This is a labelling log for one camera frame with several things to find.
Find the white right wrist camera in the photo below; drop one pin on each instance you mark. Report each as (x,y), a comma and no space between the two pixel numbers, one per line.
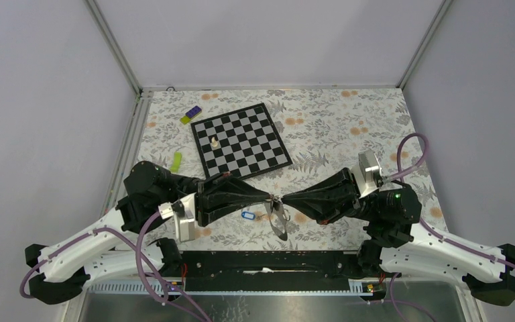
(367,173)

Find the blue capped key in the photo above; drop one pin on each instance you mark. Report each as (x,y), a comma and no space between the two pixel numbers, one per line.
(248,215)

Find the floral table mat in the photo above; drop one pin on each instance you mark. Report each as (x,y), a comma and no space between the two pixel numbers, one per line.
(323,130)

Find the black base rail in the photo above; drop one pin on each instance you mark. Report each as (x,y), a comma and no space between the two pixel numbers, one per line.
(273,271)

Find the green arch toy block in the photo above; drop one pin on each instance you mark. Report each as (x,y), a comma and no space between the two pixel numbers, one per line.
(176,162)

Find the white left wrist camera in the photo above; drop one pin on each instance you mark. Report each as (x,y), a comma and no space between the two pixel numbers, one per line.
(183,213)

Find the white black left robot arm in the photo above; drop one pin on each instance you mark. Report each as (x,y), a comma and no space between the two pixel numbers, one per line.
(129,238)

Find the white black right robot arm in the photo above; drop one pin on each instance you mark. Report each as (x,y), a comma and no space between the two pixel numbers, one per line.
(400,242)

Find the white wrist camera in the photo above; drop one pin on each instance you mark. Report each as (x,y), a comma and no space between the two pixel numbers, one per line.
(367,173)
(183,213)

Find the black grey chessboard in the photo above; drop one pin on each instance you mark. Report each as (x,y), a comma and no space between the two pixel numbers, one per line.
(249,143)

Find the purple yellow toy brick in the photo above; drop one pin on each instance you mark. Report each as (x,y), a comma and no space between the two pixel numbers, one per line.
(191,114)

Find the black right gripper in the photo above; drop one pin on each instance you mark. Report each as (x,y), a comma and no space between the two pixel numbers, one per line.
(328,199)

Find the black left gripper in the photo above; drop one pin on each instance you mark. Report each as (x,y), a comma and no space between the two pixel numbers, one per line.
(218,196)

